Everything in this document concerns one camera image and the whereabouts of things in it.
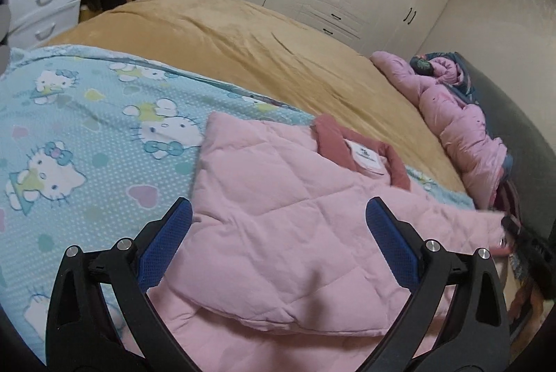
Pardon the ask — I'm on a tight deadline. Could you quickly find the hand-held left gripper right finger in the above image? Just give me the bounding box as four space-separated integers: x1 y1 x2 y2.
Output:
365 197 511 372

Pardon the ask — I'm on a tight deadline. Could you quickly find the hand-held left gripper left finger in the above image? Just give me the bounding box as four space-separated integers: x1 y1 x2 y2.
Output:
46 197 194 372

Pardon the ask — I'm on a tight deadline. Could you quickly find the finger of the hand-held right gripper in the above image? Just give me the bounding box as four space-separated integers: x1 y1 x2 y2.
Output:
499 215 528 253

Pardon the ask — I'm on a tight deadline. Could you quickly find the pink quilted jacket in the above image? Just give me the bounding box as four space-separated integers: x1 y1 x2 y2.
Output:
145 111 515 372

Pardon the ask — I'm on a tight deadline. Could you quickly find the grey quilted headboard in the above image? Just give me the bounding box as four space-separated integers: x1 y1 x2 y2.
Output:
456 53 556 225

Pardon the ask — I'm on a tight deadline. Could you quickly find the pink puffer coat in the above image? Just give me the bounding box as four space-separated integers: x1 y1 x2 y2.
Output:
370 51 513 210

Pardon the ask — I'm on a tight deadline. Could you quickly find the cartoon printed blue blanket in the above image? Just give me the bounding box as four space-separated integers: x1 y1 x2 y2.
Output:
0 44 474 355

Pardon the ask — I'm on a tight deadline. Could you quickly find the tan bed cover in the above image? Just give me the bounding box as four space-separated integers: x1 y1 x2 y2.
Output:
46 0 467 195

